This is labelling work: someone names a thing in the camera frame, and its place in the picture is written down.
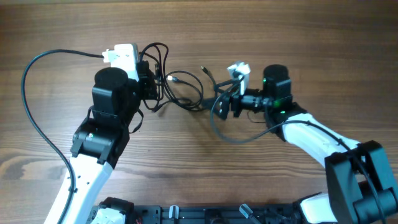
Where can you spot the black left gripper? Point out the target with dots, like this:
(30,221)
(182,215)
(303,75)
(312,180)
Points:
(145,81)

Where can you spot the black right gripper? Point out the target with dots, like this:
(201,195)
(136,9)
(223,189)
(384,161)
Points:
(226,98)

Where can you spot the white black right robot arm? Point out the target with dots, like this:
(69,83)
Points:
(360,182)

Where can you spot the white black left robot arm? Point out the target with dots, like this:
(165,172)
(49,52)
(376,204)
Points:
(101,138)

